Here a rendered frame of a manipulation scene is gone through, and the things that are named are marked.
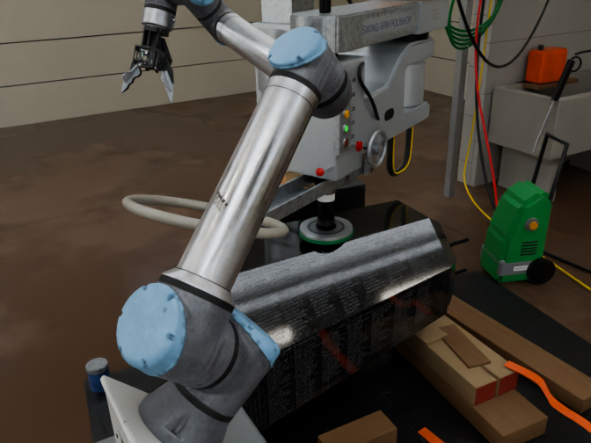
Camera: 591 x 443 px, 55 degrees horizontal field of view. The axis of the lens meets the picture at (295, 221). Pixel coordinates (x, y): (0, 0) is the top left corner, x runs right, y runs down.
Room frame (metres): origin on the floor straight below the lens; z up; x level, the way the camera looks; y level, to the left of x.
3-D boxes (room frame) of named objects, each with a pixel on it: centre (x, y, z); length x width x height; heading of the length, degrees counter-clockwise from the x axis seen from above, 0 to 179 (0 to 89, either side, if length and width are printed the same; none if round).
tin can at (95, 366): (2.17, 0.95, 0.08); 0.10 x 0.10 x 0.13
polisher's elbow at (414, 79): (2.62, -0.51, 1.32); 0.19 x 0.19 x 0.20
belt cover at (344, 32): (2.37, -0.33, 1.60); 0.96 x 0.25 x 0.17; 144
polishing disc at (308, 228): (2.09, -0.12, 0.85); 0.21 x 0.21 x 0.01
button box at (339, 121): (1.96, -0.17, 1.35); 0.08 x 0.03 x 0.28; 144
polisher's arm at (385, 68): (2.40, -0.36, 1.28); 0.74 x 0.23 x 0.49; 144
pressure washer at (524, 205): (3.14, -1.36, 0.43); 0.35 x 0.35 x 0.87; 9
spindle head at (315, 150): (2.15, -0.17, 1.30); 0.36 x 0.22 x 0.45; 144
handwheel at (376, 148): (2.11, -0.29, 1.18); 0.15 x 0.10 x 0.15; 144
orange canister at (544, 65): (4.80, -2.13, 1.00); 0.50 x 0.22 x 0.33; 119
